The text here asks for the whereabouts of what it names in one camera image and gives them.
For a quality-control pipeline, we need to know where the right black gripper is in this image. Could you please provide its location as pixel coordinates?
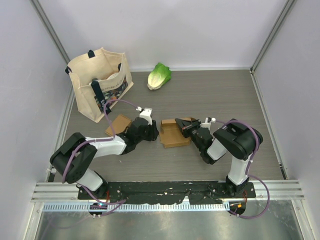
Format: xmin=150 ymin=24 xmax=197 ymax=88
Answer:
xmin=174 ymin=119 xmax=204 ymax=152

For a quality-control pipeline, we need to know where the brown cardboard box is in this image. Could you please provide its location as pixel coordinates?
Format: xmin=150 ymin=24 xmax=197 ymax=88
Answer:
xmin=111 ymin=114 xmax=132 ymax=134

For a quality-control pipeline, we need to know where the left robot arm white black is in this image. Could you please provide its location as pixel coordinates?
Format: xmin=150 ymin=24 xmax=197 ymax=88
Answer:
xmin=49 ymin=117 xmax=159 ymax=200

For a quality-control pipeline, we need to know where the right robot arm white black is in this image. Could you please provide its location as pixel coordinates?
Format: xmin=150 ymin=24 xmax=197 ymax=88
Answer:
xmin=175 ymin=117 xmax=264 ymax=198

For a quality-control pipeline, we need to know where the green lettuce head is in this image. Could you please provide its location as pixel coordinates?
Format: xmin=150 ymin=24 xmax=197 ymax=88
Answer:
xmin=147 ymin=62 xmax=172 ymax=90

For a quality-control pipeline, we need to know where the white item inside bag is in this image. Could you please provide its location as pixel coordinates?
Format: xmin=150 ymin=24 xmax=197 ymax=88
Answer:
xmin=107 ymin=72 xmax=119 ymax=80

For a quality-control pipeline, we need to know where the beige canvas tote bag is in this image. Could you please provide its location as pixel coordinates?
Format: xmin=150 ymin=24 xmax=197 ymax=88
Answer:
xmin=65 ymin=48 xmax=134 ymax=123

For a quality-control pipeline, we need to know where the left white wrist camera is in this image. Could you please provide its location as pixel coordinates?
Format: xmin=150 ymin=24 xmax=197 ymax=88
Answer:
xmin=135 ymin=106 xmax=153 ymax=125

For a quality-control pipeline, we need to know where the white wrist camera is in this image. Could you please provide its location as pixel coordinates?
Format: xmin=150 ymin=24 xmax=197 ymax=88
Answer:
xmin=200 ymin=117 xmax=216 ymax=130
xmin=135 ymin=106 xmax=153 ymax=125

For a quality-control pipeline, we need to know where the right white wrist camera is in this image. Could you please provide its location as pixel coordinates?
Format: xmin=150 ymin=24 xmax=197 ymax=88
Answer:
xmin=200 ymin=117 xmax=216 ymax=130

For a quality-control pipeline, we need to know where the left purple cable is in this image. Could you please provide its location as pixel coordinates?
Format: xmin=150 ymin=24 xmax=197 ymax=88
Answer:
xmin=61 ymin=99 xmax=141 ymax=217

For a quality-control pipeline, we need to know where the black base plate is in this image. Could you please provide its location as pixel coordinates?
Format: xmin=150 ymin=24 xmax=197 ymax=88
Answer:
xmin=91 ymin=181 xmax=256 ymax=205

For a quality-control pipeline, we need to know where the white slotted cable duct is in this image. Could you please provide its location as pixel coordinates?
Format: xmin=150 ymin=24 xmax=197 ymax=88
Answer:
xmin=42 ymin=202 xmax=230 ymax=213

